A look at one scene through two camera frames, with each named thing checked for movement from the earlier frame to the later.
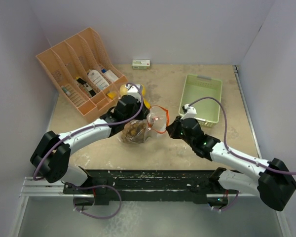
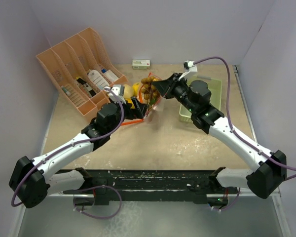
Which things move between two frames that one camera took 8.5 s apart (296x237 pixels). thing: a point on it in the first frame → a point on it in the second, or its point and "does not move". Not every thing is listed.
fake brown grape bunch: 134,130 → 150,93
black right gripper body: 177,132 → 178,89
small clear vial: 65,90 does not move
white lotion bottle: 98,79 does not move
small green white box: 140,64 does not move
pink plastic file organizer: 84,74 does not move
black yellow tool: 83,83 does not move
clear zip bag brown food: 139,131 → 149,95
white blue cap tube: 111,76 does not move
